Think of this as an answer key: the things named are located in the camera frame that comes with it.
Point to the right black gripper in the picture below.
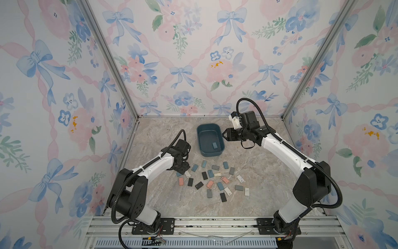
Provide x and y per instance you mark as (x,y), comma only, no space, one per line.
(230,134)

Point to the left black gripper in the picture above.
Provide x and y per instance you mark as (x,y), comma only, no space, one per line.
(184,168)

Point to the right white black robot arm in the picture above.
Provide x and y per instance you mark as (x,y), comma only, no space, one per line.
(315,187)

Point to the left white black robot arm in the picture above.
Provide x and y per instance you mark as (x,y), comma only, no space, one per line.
(127,199)

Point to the dark teal storage box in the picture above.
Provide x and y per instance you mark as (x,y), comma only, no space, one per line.
(207,134)

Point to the black eraser tilted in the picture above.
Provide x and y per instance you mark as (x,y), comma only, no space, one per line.
(199,185)

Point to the grey eraser top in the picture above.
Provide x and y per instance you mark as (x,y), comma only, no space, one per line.
(215,167)

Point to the teal eraser lower centre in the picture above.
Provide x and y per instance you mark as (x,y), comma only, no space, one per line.
(220,186)

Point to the white eraser lower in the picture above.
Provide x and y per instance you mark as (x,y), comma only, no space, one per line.
(228,191)

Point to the black eraser bottom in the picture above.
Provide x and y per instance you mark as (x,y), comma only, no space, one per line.
(223,197)

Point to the white eraser far right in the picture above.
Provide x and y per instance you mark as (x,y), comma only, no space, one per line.
(247,192)

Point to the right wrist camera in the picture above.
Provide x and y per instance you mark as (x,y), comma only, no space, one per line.
(235,119)

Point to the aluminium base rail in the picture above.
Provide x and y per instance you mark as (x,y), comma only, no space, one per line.
(218,232)

